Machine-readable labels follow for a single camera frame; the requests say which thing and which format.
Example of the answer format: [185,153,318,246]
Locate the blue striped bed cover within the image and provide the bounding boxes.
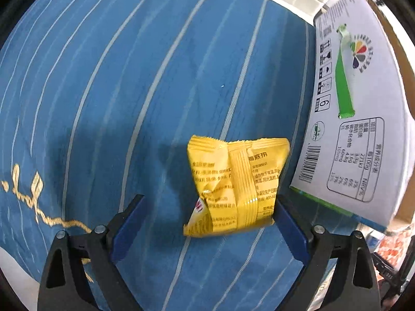
[0,0,357,311]

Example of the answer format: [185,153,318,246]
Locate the yellow snack packet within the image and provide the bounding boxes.
[183,136,290,237]

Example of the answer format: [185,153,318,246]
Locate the open cardboard box blue sides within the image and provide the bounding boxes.
[291,0,414,232]

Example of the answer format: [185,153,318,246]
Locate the orange floral blanket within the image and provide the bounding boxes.
[376,230,411,268]

